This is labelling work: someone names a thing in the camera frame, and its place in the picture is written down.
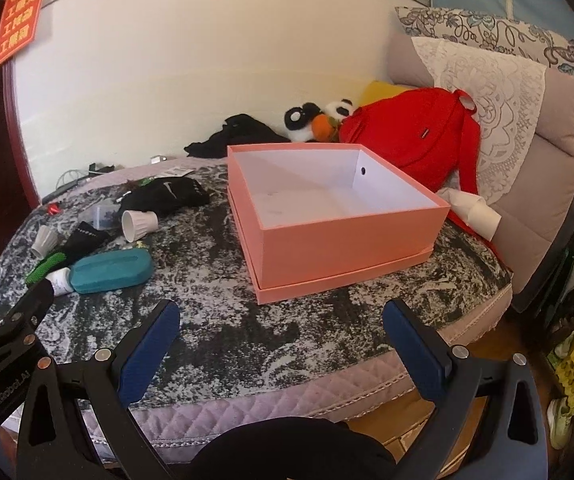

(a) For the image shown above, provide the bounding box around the white lace cloth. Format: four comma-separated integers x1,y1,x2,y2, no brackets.
411,36,550,206

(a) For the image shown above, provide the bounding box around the panda plush toy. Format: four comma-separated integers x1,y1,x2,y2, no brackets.
283,99,358,143

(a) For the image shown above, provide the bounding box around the black and green sock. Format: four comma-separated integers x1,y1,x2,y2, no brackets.
25,221,110,286

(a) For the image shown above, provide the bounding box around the yellow green package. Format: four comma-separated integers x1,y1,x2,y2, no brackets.
547,340,574,397

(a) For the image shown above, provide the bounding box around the tangle of cables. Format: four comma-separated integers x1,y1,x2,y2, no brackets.
42,161,118,204

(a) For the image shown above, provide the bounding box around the black sock with white swoosh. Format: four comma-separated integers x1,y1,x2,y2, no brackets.
117,176,211,216

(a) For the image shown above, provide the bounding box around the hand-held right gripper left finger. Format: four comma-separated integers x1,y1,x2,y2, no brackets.
16,299,182,480

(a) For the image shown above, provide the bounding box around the white pill bottle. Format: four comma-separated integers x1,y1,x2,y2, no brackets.
47,267,74,295

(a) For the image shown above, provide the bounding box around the black cloth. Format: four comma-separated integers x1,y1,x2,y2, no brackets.
184,114,290,159

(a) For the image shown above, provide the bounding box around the red backpack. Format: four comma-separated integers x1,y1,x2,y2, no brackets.
338,87,514,272

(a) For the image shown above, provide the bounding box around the pink cardboard box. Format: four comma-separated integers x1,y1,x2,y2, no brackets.
227,143,452,296

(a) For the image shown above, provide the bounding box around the small clear bag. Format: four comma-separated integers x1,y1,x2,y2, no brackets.
88,202,120,231

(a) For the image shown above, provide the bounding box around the grey ribbed cup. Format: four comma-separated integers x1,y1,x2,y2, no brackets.
30,225,58,260

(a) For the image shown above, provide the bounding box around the white ribbed cup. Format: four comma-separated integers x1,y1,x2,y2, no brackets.
121,209,160,244

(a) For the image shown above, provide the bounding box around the crumpled white paper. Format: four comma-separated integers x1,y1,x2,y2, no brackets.
439,187,502,242

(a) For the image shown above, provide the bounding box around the lilac quilted mattress pad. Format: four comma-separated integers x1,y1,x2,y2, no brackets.
0,156,516,462

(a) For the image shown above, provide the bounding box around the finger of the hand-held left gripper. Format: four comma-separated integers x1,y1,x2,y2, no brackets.
0,280,56,361

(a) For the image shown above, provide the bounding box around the teal glasses case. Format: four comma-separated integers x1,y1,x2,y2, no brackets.
69,249,154,294

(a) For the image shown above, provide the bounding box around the dark wooden frame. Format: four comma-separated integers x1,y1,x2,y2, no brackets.
0,0,42,281

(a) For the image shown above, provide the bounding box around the red wall poster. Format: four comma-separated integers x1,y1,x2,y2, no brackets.
0,0,54,71

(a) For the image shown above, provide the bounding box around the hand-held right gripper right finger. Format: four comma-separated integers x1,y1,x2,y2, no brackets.
382,299,551,480

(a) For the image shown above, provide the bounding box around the yellow pillow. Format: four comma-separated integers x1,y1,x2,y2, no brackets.
358,80,418,108

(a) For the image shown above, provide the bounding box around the floral pillow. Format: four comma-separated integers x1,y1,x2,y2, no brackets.
394,6,574,67

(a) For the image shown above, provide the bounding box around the white shoe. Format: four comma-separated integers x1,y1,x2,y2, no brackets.
547,395,574,451

